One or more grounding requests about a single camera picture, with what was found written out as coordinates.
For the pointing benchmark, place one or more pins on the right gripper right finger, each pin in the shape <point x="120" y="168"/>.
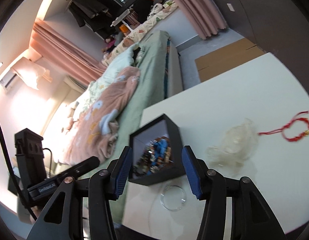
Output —
<point x="194" y="172"/>

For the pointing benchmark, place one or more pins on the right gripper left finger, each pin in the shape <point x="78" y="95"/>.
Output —
<point x="120" y="173"/>

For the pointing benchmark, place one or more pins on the black jewelry box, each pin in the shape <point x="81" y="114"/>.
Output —
<point x="143" y="171"/>

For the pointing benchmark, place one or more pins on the blue fabric flower jewelry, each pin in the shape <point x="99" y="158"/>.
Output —
<point x="159" y="148"/>

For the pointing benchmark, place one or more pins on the pink patterned blanket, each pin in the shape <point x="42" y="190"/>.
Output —
<point x="95" y="132"/>

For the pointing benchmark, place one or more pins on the white organza pouch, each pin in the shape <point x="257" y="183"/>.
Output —
<point x="237" y="146"/>

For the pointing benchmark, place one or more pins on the brown cardboard sheet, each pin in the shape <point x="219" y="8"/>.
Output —
<point x="227" y="58"/>

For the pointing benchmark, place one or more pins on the light green pillow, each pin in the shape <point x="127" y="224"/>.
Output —
<point x="122" y="61"/>

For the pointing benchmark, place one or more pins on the green bed sheet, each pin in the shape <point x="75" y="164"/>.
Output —
<point x="151" y="62"/>

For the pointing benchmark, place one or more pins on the pink curtain left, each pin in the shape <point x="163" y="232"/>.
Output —
<point x="63" y="53"/>

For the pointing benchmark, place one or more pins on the pink curtain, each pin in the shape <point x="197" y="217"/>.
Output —
<point x="63" y="53"/>
<point x="204" y="16"/>

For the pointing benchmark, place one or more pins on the floral window seat cushion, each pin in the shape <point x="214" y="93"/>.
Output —
<point x="158" y="13"/>

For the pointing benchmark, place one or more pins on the pink curtain right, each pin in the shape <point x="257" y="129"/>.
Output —
<point x="204" y="16"/>

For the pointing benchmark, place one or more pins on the wall air conditioner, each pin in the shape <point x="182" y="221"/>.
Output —
<point x="8" y="80"/>

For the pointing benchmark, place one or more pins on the white wall socket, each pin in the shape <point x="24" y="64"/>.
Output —
<point x="231" y="8"/>

